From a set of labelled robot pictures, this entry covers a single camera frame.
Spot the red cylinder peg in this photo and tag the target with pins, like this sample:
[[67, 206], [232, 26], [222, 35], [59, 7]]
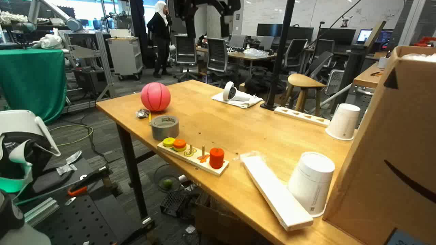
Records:
[[217, 159]]

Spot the black vertical camera pole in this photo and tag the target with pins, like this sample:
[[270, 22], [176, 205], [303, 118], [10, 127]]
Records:
[[270, 103]]

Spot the white peg board toy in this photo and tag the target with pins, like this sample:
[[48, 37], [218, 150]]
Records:
[[188, 153]]

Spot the green table cloth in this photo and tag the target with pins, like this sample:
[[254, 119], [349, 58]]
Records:
[[34, 80]]

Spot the white power strip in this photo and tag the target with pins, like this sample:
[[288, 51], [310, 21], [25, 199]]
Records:
[[301, 116]]

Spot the white cloth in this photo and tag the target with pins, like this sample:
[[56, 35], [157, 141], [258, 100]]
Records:
[[239, 104]]

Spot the white VR controller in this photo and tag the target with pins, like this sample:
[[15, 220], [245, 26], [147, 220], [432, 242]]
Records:
[[232, 93]]

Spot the grey duct tape roll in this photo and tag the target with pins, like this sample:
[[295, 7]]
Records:
[[164, 127]]

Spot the pink rubber ball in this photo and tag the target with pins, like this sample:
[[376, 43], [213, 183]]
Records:
[[156, 97]]

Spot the near white paper cup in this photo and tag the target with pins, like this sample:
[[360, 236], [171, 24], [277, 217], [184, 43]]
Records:
[[310, 182]]

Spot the far white paper cup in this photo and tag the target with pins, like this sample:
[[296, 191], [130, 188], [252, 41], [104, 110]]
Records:
[[344, 122]]

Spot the black office chair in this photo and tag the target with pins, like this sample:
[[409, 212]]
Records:
[[217, 59]]

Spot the round wooden stool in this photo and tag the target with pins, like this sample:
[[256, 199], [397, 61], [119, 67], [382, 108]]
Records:
[[303, 84]]

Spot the small crumpled silver object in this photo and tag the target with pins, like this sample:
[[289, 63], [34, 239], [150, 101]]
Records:
[[142, 114]]

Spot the white rolling cabinet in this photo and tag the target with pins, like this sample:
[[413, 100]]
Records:
[[126, 58]]

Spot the large cardboard box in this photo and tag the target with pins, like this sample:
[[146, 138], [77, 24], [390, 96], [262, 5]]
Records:
[[386, 191]]

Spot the white paper cup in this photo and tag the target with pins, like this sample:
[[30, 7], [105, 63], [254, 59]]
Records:
[[310, 182], [344, 122]]

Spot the person in black clothes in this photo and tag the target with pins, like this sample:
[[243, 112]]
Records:
[[160, 29]]

